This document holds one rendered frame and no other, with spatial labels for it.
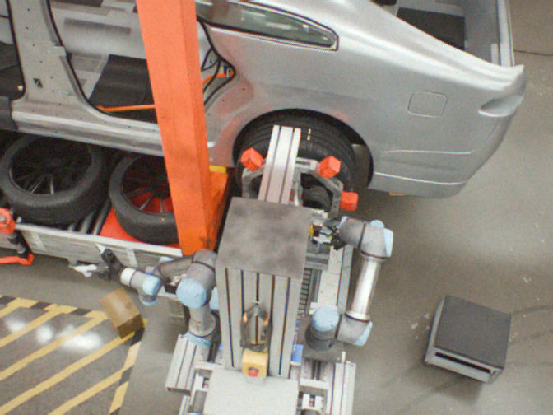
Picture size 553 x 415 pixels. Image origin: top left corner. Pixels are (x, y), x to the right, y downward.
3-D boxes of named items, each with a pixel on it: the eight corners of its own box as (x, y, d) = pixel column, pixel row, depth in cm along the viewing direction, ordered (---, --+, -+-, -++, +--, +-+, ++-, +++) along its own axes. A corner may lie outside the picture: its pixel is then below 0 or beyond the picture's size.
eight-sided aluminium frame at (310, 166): (335, 223, 355) (347, 165, 311) (334, 232, 351) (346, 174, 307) (244, 208, 359) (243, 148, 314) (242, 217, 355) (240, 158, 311)
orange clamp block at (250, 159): (263, 156, 319) (252, 146, 314) (261, 168, 315) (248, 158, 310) (254, 161, 323) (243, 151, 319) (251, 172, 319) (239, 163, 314)
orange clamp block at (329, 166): (329, 169, 318) (340, 161, 311) (327, 180, 313) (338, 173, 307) (318, 162, 315) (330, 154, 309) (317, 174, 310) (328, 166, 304)
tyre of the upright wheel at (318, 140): (380, 158, 341) (292, 93, 312) (377, 191, 327) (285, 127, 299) (304, 202, 387) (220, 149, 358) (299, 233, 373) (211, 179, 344)
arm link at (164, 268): (216, 236, 239) (155, 254, 275) (203, 258, 233) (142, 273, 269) (236, 254, 244) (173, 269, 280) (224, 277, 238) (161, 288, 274)
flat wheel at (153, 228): (213, 160, 419) (211, 137, 400) (220, 241, 381) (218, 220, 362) (116, 168, 412) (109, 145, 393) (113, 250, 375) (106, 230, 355)
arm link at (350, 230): (332, 243, 267) (338, 232, 315) (356, 249, 265) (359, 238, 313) (339, 217, 266) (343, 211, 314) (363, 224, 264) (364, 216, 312)
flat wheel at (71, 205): (7, 235, 378) (-6, 214, 359) (9, 156, 415) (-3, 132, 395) (114, 217, 389) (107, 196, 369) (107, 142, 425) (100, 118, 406)
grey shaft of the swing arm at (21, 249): (36, 258, 395) (11, 214, 354) (32, 265, 392) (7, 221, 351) (23, 255, 395) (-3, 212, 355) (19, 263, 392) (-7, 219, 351)
